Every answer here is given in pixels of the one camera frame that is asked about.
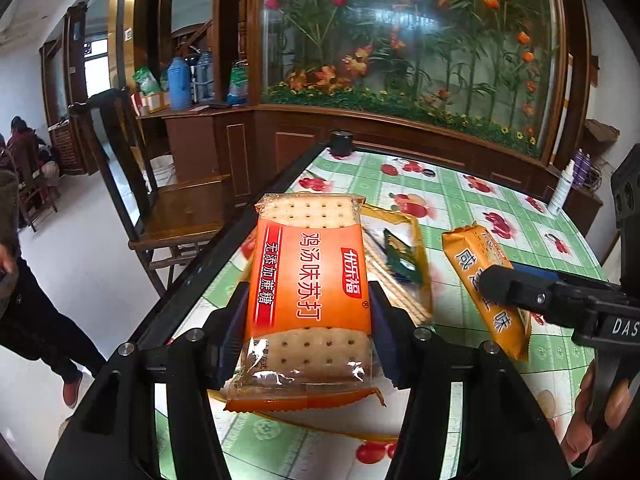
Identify orange soda cracker packet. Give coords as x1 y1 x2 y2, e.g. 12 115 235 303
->
222 192 387 413

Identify wire basket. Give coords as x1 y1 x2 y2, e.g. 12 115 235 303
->
585 160 613 191

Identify white spray bottle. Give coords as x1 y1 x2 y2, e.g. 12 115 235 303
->
547 159 576 216

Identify person's right hand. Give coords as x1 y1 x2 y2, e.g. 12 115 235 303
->
560 360 637 462

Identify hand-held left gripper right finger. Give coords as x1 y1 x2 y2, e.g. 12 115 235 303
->
367 281 571 480

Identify wooden display cabinet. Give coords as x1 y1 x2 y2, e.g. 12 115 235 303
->
162 102 603 241

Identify glass artificial flower display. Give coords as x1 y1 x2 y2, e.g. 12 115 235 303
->
260 0 568 161

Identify dark green snack packet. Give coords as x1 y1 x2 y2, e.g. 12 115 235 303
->
382 228 423 283

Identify wooden crate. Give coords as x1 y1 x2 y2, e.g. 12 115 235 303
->
50 117 86 173

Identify tall gold-framed glass cabinet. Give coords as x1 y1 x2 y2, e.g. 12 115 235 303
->
107 0 173 111

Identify green fruit print tablecloth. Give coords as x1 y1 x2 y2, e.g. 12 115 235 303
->
155 147 618 480

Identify white bucket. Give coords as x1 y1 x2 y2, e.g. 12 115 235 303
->
145 155 178 186

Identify small black container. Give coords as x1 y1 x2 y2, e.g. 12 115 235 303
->
327 130 353 157

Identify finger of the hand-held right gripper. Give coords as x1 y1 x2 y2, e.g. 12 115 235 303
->
509 262 622 298
480 264 597 332

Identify green plastic bag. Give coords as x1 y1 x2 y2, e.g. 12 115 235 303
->
132 67 163 97

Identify blue thermos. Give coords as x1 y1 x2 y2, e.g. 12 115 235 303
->
167 57 193 110

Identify small cardboard box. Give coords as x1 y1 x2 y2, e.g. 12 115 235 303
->
131 91 171 116

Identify clear bottle green label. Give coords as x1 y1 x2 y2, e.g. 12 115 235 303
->
227 60 249 106

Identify yellow-orange snack packet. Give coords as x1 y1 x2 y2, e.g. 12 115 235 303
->
441 223 533 362

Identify purple bottle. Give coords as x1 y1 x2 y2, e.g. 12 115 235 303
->
572 149 591 188

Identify white tray with yellow rim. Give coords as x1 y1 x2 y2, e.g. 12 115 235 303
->
207 202 436 443

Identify grey-blue thermos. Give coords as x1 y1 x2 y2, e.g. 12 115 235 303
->
194 50 216 103

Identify dark wooden chair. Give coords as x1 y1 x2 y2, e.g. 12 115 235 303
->
70 87 236 296

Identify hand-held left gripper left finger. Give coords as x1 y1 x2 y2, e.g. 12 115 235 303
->
45 282 253 480

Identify brown cardboard piece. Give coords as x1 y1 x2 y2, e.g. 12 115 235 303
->
585 119 621 143

